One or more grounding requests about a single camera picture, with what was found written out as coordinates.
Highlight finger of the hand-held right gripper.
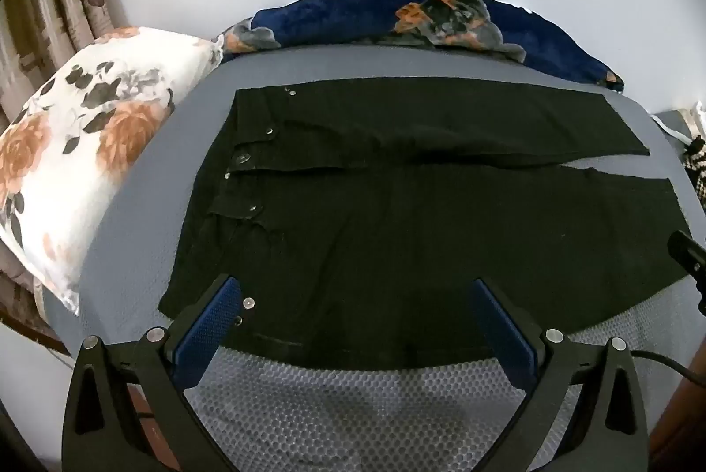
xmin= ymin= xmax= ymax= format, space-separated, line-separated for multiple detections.
xmin=667 ymin=230 xmax=706 ymax=317

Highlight black and white patterned cloth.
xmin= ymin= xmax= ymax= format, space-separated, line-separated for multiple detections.
xmin=684 ymin=135 xmax=706 ymax=200

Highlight white floral pillow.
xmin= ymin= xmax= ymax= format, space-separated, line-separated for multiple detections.
xmin=0 ymin=26 xmax=225 ymax=317

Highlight black pants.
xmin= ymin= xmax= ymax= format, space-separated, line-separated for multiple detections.
xmin=158 ymin=85 xmax=694 ymax=372

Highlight grey mesh bed sheet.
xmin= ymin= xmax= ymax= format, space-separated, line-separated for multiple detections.
xmin=34 ymin=46 xmax=706 ymax=472

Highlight blue floral blanket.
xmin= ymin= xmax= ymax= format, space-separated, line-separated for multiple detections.
xmin=218 ymin=0 xmax=626 ymax=95

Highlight beige floral curtain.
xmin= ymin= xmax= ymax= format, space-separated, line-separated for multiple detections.
xmin=0 ymin=0 xmax=129 ymax=131

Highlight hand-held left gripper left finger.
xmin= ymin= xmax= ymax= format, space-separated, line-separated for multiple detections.
xmin=62 ymin=274 xmax=245 ymax=472

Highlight black cable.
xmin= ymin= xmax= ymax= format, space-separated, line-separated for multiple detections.
xmin=629 ymin=349 xmax=706 ymax=387

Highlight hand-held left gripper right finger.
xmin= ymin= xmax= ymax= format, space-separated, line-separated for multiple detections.
xmin=468 ymin=277 xmax=650 ymax=472

